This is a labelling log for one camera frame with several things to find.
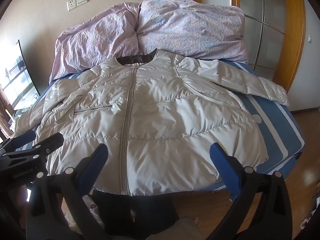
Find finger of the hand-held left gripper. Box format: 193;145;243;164
0;131;37;153
24;132;64;159

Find person's black pants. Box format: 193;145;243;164
92;189;179;240

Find white patterned cloth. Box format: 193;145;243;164
64;194;98;232

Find white puffer jacket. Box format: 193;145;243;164
15;49;290;197

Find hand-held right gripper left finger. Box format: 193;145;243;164
25;143;109;240

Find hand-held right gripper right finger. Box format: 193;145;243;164
209;142;293;240

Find frosted glass sliding door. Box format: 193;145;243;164
236;0;286;80

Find blue striped bed sheet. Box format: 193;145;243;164
37;59;306;193

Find pink floral duvet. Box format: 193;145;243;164
49;0;249;87

